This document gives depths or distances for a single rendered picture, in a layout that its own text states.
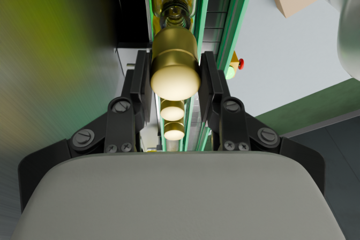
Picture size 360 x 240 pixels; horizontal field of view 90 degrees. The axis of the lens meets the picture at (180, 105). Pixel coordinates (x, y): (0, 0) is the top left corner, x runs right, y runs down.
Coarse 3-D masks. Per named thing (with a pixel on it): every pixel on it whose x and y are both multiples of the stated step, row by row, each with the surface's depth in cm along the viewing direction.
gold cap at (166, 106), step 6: (162, 102) 24; (168, 102) 24; (174, 102) 24; (180, 102) 24; (162, 108) 24; (168, 108) 24; (174, 108) 24; (180, 108) 24; (162, 114) 24; (168, 114) 25; (174, 114) 25; (180, 114) 25; (168, 120) 26; (174, 120) 26
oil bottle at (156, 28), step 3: (153, 15) 25; (153, 18) 24; (156, 18) 24; (192, 18) 25; (153, 21) 24; (156, 21) 24; (159, 21) 23; (192, 21) 24; (153, 24) 24; (156, 24) 23; (159, 24) 23; (192, 24) 24; (153, 27) 24; (156, 27) 23; (159, 27) 23; (192, 27) 24; (153, 30) 24; (156, 30) 23; (159, 30) 23; (189, 30) 24; (192, 30) 24; (153, 33) 24; (156, 33) 24; (192, 33) 25; (153, 36) 25
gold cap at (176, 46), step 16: (160, 32) 13; (176, 32) 13; (160, 48) 12; (176, 48) 11; (192, 48) 12; (160, 64) 11; (176, 64) 11; (192, 64) 11; (160, 80) 11; (176, 80) 11; (192, 80) 11; (160, 96) 13; (176, 96) 13
